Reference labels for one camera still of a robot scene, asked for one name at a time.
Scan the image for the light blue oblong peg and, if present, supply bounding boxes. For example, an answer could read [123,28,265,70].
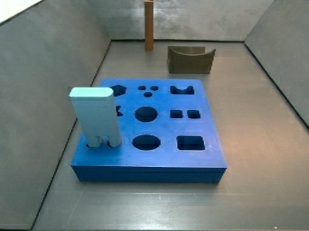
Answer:
[68,87,120,147]

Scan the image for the dark grey curved holder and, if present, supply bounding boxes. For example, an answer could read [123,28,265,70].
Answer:
[167,46,217,74]

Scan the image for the brown arch-profile block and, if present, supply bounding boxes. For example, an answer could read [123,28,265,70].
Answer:
[143,0,154,51]

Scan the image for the blue shape-sorting board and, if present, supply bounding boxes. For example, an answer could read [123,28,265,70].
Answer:
[71,79,227,183]

